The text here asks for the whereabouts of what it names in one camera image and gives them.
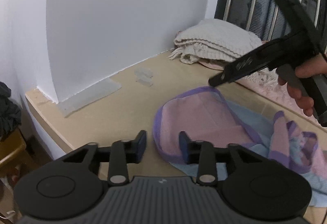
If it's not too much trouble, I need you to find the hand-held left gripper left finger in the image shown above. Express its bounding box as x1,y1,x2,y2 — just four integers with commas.
61,130,148,187

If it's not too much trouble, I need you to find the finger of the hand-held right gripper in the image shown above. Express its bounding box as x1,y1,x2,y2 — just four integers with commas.
208,69,232,87

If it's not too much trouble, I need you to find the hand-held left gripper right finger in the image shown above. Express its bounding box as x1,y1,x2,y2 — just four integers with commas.
179,131,268,187

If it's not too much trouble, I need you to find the pink blue purple-trimmed garment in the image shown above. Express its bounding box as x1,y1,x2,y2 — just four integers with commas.
152,86,327,208

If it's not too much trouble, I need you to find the person's right hand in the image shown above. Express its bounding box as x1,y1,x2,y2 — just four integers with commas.
277,56,327,117

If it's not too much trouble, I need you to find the pink quilted blanket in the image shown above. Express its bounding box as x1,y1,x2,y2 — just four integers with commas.
198,58,327,128

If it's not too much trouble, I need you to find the beige knitted blanket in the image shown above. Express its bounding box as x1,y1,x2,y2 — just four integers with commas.
168,18,263,65

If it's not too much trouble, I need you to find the translucent plastic piece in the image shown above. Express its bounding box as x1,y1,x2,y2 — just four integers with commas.
137,77,154,87
135,68,154,78

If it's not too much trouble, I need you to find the translucent plastic sheet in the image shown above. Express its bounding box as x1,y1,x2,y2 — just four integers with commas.
57,78,122,118

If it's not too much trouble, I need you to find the wooden stool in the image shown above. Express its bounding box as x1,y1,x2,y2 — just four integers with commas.
0,128,35,178

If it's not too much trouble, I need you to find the dark clothing pile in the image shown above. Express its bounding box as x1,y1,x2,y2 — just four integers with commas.
0,82,22,138

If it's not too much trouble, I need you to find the white cable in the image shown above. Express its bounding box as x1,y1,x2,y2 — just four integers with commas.
0,210,16,220

